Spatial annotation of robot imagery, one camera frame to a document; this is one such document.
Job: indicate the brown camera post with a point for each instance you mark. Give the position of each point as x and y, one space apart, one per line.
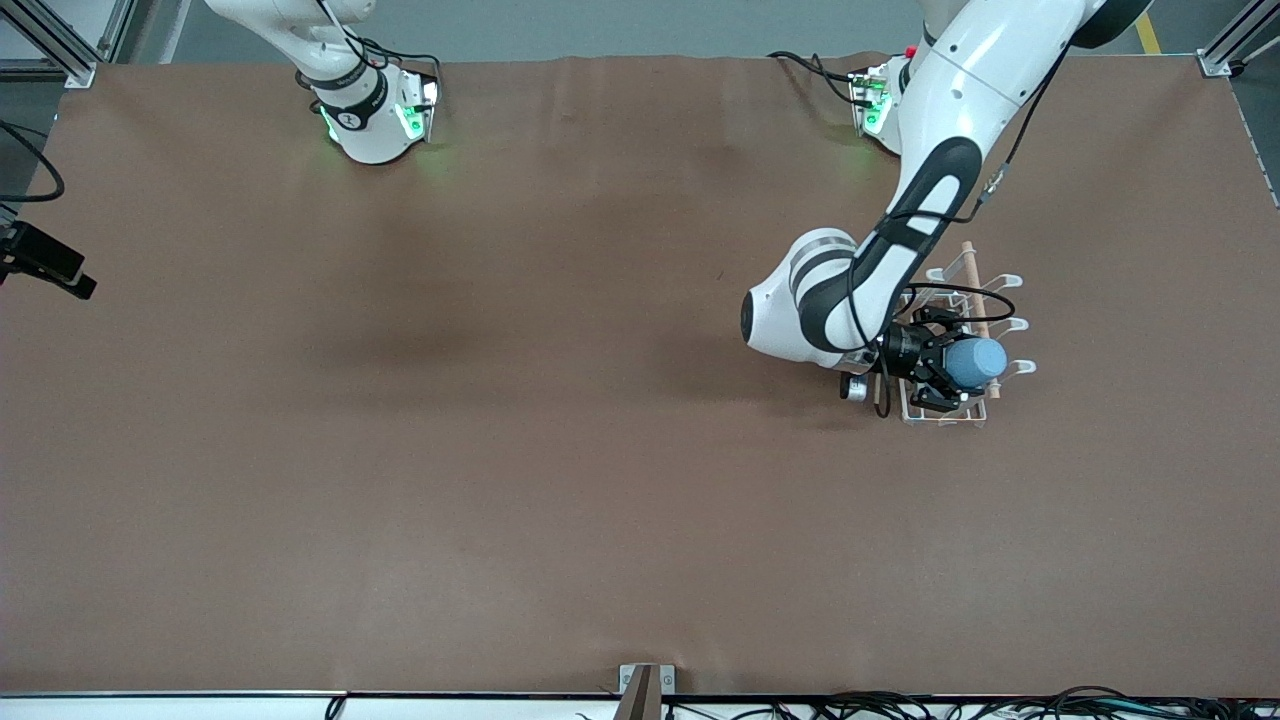
640 700

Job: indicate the metal table edge bracket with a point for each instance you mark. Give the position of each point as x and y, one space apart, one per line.
668 680

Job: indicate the blue plastic cup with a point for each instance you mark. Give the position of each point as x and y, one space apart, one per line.
978 362

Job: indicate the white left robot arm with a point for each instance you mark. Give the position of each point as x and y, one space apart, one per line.
950 100

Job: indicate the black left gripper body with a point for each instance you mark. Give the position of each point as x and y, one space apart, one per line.
911 351

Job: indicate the aluminium frame profile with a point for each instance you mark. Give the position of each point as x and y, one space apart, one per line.
1235 40
60 55

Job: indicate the brown table cover sheet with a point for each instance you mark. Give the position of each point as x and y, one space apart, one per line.
500 500

